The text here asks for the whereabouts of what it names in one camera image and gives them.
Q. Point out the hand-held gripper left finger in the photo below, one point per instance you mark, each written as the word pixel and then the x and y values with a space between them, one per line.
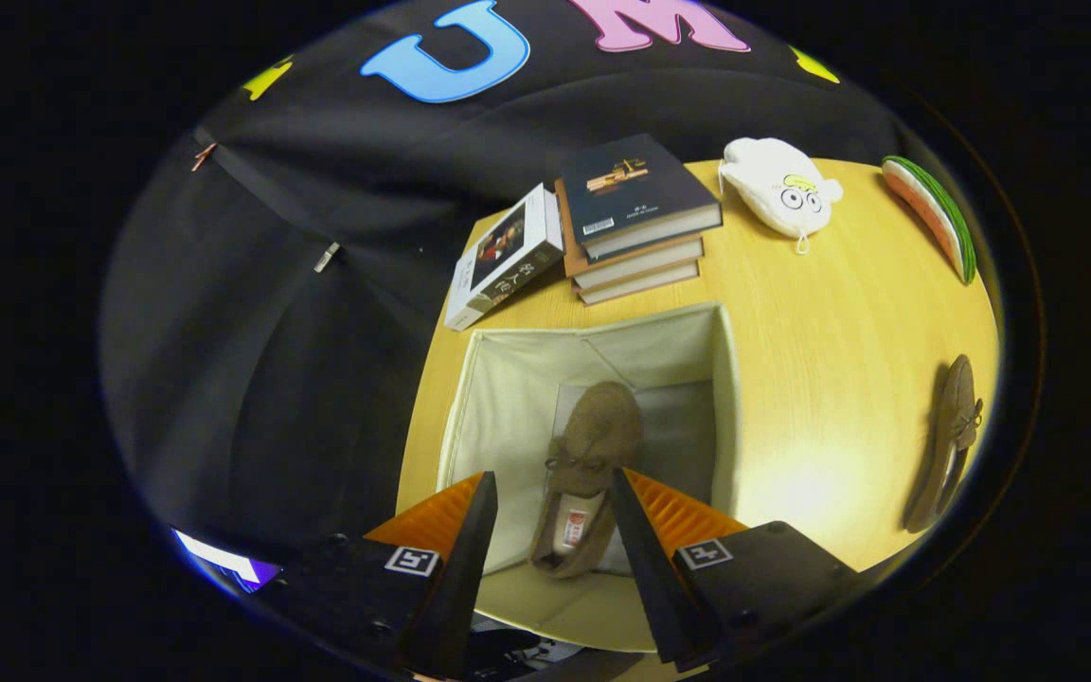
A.
pixel 456 578

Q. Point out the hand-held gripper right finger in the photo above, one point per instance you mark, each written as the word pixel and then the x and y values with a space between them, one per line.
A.
pixel 650 578

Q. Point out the brown suede shoe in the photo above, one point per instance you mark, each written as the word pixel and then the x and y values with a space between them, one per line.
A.
pixel 602 426
pixel 953 417

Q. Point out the grey fabric storage box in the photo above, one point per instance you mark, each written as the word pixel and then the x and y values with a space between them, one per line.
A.
pixel 517 407

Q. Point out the lit screen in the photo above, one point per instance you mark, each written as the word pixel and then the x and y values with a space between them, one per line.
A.
pixel 223 561

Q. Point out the plain book under stack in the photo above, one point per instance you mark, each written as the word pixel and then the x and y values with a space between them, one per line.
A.
pixel 640 289

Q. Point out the brown cover book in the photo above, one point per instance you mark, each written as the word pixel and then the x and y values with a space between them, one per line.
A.
pixel 640 265

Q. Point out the white bordered portrait book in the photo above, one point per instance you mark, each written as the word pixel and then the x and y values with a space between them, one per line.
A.
pixel 508 251

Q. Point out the silver clip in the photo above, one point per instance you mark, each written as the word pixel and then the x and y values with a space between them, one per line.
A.
pixel 326 257

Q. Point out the dark blue hardcover book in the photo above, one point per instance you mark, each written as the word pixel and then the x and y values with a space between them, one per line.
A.
pixel 631 185

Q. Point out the white plush toy with eyes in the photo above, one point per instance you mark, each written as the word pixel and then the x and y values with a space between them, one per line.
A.
pixel 778 189

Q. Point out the watermelon slice plush toy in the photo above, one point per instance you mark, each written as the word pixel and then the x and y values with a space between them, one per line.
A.
pixel 934 213

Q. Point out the copper clip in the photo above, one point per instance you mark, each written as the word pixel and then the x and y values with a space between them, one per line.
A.
pixel 203 156

